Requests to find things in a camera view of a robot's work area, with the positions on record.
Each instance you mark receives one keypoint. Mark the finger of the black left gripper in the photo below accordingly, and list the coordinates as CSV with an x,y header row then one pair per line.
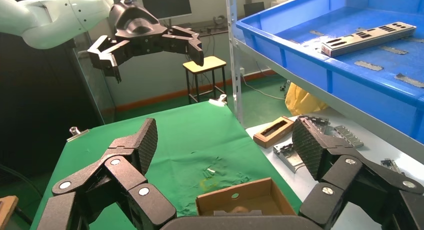
x,y
185,42
106,57

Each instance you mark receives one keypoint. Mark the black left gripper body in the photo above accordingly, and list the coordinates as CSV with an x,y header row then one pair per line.
x,y
136,26

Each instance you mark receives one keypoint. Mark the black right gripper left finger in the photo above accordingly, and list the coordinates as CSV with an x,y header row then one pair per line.
x,y
145,145

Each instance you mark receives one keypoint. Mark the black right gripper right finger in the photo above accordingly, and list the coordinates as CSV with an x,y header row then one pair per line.
x,y
308,145

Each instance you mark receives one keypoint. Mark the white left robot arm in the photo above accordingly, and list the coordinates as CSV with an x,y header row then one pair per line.
x,y
49,19

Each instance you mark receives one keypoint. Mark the blue plastic tray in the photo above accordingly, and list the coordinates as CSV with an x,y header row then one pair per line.
x,y
348,85

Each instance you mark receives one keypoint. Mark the open brown cardboard box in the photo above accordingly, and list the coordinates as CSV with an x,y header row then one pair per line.
x,y
225,197

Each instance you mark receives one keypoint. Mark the bent metal sheet part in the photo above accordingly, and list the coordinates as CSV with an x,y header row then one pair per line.
x,y
319,121

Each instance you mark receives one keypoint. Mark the yellow top metal stool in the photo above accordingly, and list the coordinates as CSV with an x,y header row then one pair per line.
x,y
203,64

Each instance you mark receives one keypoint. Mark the cluttered background desk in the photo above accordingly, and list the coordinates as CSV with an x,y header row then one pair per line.
x,y
212,24

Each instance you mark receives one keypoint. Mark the large black monitor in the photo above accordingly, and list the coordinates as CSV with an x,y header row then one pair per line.
x,y
165,2

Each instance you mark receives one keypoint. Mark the green table cloth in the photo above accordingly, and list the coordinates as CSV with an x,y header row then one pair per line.
x,y
185,139

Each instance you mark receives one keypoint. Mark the yellow plastic bag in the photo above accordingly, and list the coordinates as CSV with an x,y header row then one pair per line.
x,y
299,100

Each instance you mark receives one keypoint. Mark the grey metal shelf rack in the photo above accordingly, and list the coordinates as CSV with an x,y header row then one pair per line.
x,y
235,56

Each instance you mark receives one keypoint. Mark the small dark floor object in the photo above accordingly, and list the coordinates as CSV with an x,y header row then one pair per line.
x,y
283,86

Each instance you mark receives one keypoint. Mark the silver binder clip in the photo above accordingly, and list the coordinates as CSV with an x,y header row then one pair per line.
x,y
78,134
218,101

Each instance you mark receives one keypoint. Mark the small white scrap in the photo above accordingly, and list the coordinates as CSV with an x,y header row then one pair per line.
x,y
210,171

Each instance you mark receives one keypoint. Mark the small black monitor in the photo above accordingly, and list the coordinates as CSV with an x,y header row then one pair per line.
x,y
253,8

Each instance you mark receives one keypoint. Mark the stack of metal io plates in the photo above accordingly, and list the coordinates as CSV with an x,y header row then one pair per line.
x,y
364,43

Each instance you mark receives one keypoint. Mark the wooden block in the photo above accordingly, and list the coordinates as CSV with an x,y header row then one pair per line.
x,y
6,208

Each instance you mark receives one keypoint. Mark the square metal bracket tray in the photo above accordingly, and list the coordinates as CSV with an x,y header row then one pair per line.
x,y
288,158

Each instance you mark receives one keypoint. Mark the slotted metal rail plate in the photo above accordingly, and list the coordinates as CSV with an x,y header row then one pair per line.
x,y
349,137

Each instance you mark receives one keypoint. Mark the brown rectangular cardboard frame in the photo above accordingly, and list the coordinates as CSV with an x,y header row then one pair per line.
x,y
261,140

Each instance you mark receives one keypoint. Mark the white wall socket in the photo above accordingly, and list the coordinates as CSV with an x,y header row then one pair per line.
x,y
242,71

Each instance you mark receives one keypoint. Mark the folded metal bracket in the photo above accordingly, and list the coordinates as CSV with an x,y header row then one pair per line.
x,y
389,163

